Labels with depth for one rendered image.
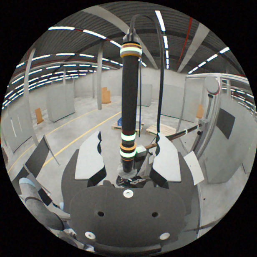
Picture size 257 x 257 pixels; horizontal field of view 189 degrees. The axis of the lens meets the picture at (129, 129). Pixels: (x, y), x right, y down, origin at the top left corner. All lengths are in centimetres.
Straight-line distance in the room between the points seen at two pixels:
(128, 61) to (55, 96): 615
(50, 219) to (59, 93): 631
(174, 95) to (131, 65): 556
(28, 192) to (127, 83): 47
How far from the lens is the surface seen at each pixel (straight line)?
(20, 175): 201
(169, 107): 579
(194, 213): 107
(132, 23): 26
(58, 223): 39
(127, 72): 17
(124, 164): 27
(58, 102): 636
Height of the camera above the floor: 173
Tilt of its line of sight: 29 degrees down
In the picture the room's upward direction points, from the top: 2 degrees clockwise
